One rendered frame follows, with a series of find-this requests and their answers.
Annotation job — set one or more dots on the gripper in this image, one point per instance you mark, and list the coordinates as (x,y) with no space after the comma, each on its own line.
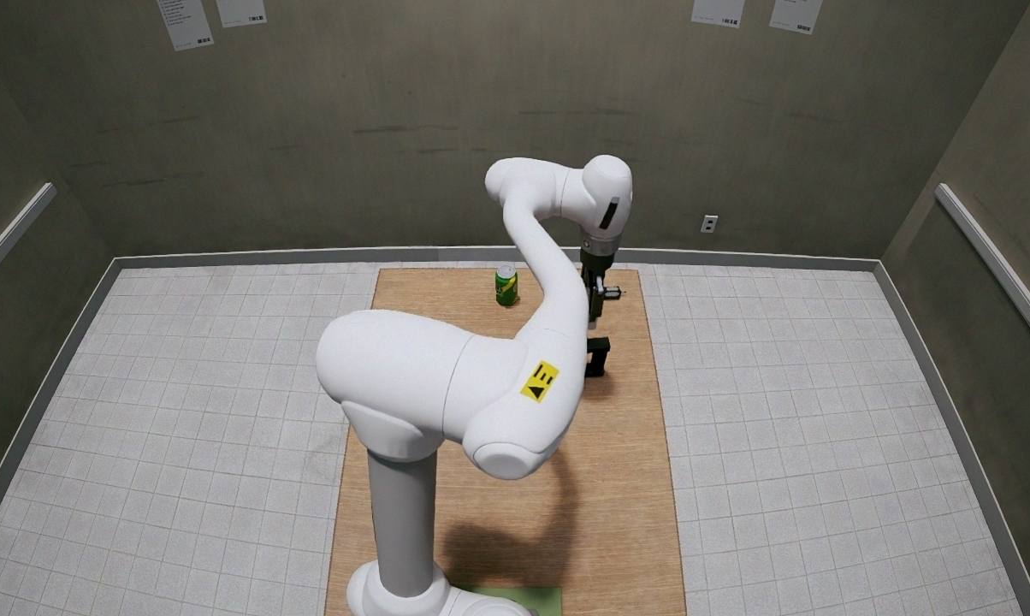
(592,282)

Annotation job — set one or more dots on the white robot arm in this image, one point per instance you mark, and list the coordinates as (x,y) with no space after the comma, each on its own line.
(404,381)

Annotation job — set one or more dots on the green drink can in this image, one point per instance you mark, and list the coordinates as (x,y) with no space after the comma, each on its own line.
(506,285)

